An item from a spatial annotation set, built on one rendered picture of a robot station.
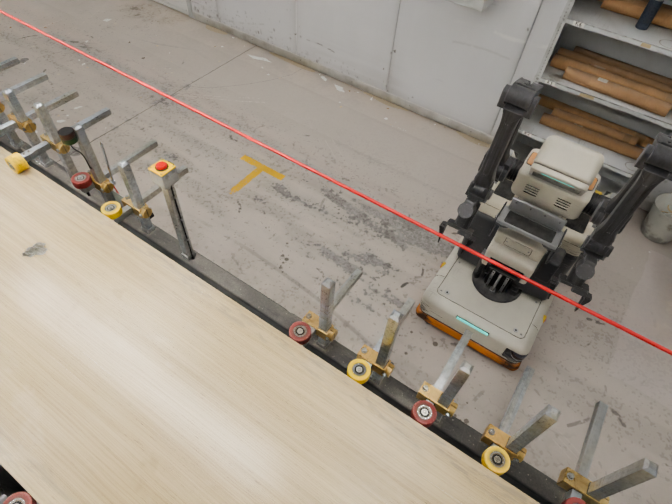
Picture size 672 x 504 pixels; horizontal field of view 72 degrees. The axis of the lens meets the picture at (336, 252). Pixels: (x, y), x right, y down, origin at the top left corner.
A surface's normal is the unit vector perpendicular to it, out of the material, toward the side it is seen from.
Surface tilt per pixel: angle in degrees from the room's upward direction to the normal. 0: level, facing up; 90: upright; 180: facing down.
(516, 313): 0
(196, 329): 0
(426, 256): 0
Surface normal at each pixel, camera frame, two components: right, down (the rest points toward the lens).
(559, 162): -0.33, -0.04
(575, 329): 0.06, -0.62
